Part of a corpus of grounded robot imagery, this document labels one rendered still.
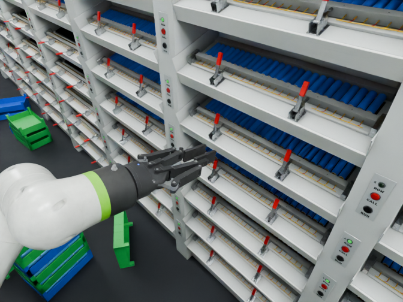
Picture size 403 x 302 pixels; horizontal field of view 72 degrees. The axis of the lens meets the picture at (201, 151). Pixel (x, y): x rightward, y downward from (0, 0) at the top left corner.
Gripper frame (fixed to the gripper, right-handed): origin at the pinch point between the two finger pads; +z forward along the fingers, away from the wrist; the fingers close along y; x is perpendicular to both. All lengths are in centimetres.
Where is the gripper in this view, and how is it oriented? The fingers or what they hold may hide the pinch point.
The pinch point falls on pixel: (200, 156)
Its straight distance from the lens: 68.1
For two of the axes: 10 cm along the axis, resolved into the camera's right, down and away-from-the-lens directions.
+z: 7.1, -2.6, 6.6
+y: 6.9, 4.5, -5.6
